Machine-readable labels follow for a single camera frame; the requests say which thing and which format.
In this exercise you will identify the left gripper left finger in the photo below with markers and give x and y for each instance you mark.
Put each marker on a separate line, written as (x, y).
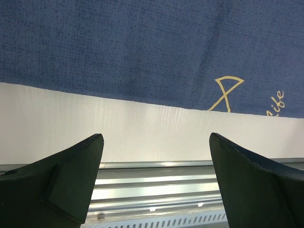
(54, 192)

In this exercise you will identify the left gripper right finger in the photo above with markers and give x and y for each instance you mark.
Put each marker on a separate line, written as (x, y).
(257, 192)

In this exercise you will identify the blue cloth placemat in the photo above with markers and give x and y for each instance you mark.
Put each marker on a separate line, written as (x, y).
(239, 56)

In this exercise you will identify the perforated cable duct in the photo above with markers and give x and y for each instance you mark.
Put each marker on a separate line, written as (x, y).
(208, 219)

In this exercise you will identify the aluminium rail beam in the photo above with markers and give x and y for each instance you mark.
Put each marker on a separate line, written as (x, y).
(130, 190)

